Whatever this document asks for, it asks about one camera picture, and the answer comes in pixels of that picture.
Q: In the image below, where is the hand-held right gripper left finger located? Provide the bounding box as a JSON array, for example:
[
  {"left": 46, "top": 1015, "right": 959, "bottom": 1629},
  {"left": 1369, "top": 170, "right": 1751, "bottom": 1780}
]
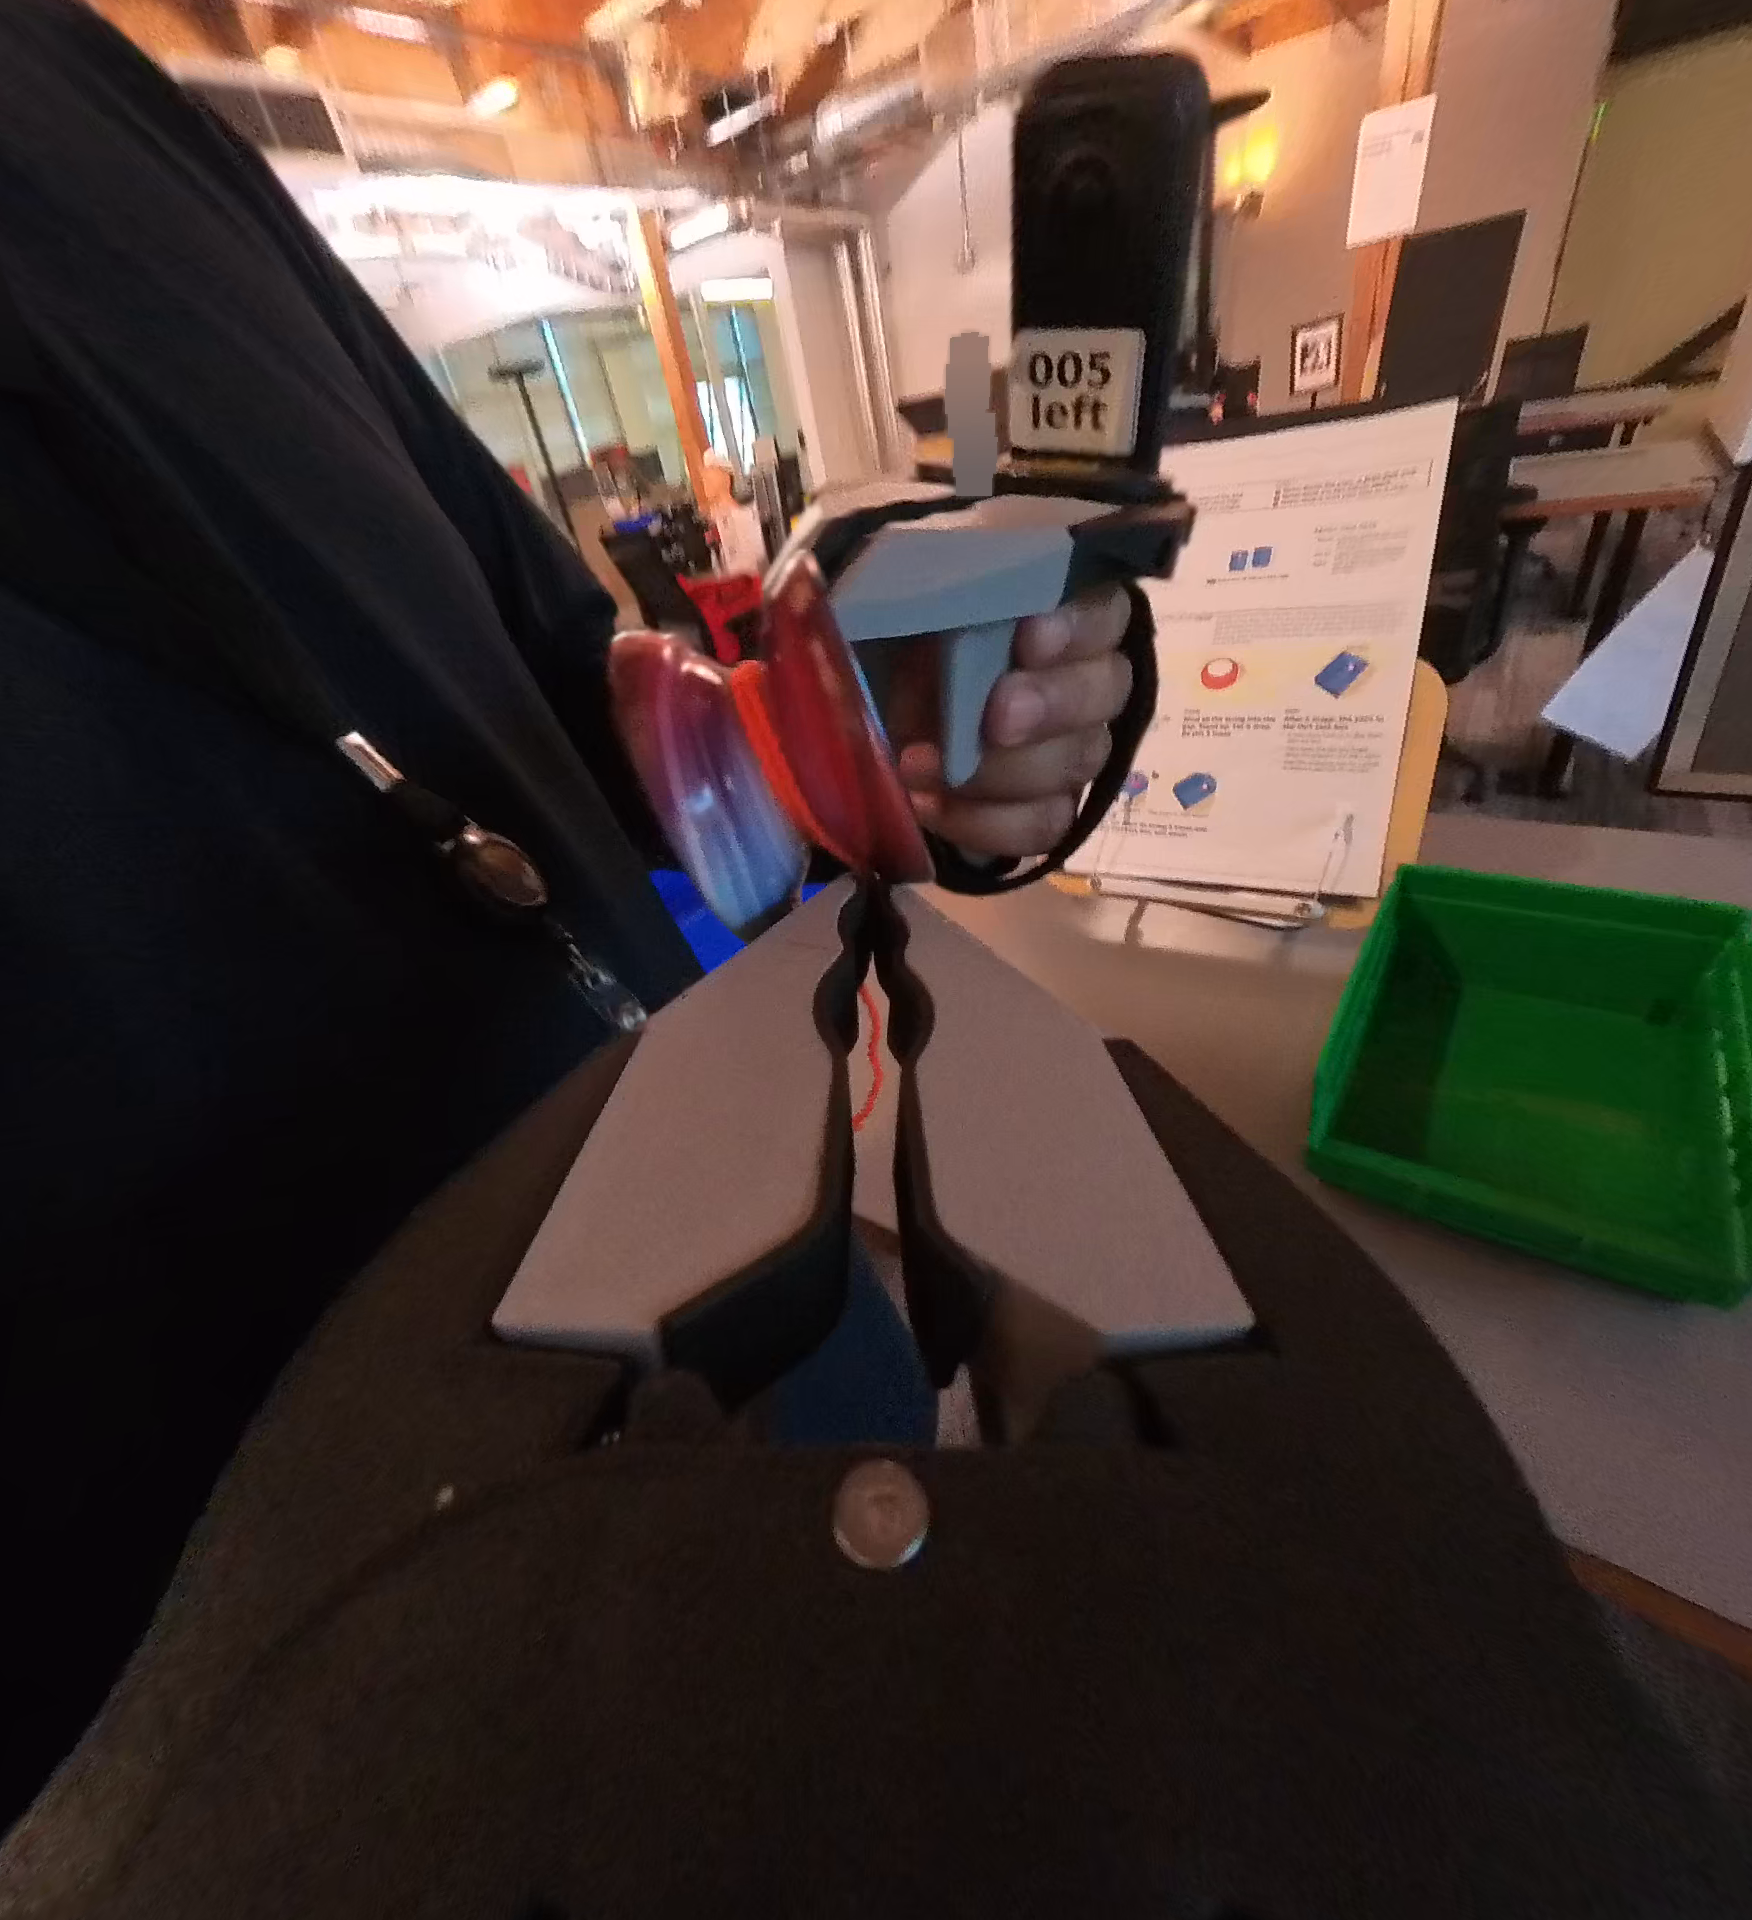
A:
[{"left": 490, "top": 881, "right": 871, "bottom": 1415}]

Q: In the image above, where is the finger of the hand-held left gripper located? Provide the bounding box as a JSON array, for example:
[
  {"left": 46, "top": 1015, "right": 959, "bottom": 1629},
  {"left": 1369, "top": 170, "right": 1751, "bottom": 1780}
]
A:
[{"left": 817, "top": 498, "right": 1077, "bottom": 641}]

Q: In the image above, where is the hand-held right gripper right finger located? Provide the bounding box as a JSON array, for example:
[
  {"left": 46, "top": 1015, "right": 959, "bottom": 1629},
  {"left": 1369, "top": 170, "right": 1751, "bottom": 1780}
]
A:
[{"left": 872, "top": 881, "right": 1259, "bottom": 1446}]

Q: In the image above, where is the red translucent yoyo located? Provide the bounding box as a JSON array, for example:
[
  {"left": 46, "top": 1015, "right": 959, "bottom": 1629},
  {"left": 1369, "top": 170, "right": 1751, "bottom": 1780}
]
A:
[{"left": 607, "top": 552, "right": 943, "bottom": 927}]

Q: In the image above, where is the orange yoyo string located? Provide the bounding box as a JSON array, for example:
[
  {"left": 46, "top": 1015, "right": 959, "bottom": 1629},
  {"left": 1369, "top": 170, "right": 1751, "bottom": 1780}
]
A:
[{"left": 846, "top": 884, "right": 896, "bottom": 1130}]

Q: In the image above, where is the person's left hand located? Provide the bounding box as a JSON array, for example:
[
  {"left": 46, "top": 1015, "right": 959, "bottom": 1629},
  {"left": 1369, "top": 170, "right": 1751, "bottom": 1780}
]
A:
[{"left": 910, "top": 583, "right": 1140, "bottom": 859}]

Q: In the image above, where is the white instruction sheet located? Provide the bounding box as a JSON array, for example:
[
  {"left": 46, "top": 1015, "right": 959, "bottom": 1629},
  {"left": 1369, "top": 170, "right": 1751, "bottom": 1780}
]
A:
[{"left": 1078, "top": 396, "right": 1464, "bottom": 901}]

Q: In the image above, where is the blue plastic container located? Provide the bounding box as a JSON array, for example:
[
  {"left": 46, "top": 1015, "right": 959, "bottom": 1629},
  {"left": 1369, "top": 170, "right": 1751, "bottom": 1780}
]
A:
[{"left": 649, "top": 866, "right": 746, "bottom": 966}]

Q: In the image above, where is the clear acrylic sheet stand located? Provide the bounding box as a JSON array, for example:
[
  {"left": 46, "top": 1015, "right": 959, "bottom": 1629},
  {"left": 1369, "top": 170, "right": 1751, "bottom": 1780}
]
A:
[{"left": 1087, "top": 809, "right": 1369, "bottom": 927}]

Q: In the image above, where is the black office chair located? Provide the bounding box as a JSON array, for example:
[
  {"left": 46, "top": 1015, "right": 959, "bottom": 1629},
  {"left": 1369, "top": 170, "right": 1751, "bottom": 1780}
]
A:
[{"left": 1422, "top": 396, "right": 1527, "bottom": 689}]

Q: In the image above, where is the green plastic bin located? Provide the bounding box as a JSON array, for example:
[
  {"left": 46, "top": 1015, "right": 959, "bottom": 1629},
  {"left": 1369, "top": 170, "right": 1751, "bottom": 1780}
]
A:
[{"left": 1303, "top": 861, "right": 1752, "bottom": 1307}]

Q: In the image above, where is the loose white paper sheet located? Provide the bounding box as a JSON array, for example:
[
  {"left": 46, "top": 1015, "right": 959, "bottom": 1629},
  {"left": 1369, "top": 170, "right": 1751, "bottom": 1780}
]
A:
[{"left": 1543, "top": 546, "right": 1719, "bottom": 761}]

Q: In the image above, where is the person's black shirt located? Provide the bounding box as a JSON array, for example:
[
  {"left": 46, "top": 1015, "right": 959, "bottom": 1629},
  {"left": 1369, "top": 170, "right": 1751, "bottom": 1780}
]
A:
[{"left": 0, "top": 0, "right": 706, "bottom": 1920}]

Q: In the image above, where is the wooden post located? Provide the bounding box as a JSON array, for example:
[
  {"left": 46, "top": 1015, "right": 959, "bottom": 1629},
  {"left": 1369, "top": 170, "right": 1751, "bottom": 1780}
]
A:
[{"left": 632, "top": 205, "right": 716, "bottom": 469}]

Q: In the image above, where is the black lanyard with metal clip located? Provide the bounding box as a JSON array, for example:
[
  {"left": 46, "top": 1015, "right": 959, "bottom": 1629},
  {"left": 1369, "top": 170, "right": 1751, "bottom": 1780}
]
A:
[{"left": 334, "top": 729, "right": 650, "bottom": 1031}]

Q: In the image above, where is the black wall panel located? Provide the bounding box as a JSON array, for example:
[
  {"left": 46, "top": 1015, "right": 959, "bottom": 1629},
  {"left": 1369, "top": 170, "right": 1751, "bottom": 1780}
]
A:
[{"left": 1377, "top": 209, "right": 1531, "bottom": 408}]

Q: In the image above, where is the white wall notice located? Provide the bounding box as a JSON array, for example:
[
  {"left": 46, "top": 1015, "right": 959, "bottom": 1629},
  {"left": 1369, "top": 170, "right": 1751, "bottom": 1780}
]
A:
[{"left": 1345, "top": 91, "right": 1443, "bottom": 251}]

